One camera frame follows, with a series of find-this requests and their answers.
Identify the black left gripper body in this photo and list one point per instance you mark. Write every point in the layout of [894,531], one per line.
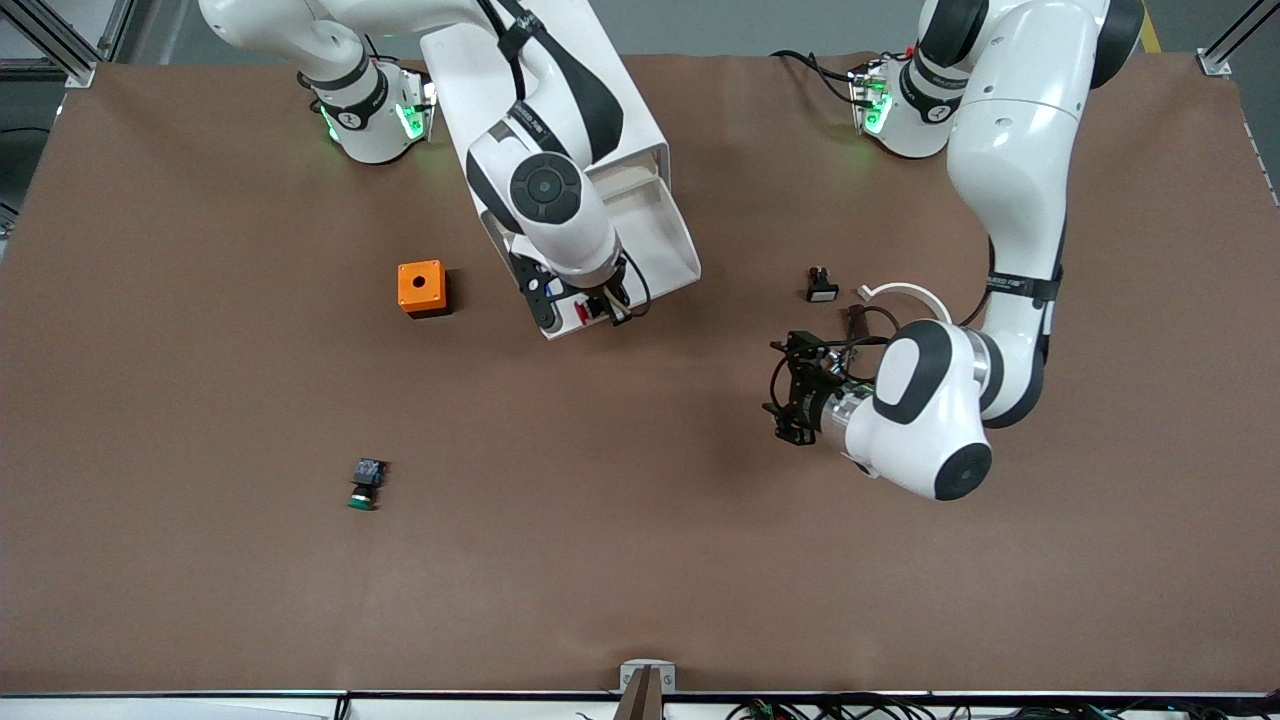
[815,401]

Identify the white plastic drawer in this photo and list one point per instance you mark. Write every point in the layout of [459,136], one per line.
[660,240]

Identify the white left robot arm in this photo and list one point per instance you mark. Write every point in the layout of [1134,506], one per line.
[1010,150]

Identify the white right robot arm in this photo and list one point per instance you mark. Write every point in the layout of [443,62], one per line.
[545,190]

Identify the white drawer cabinet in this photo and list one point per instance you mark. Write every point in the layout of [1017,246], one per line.
[455,95]

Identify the green push button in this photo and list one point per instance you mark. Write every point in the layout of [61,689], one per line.
[366,485]

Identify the brown terminal block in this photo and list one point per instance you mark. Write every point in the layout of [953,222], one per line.
[853,322]

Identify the orange box with hole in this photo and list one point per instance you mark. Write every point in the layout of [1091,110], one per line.
[420,285]

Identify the brown pole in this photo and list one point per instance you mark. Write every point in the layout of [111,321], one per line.
[640,700]

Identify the black white-capped switch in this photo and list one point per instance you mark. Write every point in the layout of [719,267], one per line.
[821,286]

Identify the white curved plastic bracket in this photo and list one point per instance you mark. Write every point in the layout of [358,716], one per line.
[915,291]

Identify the grey metal bracket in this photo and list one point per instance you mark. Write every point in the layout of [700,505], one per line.
[630,672]

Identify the aluminium frame profile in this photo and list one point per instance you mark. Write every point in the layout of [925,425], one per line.
[60,45]
[1225,50]

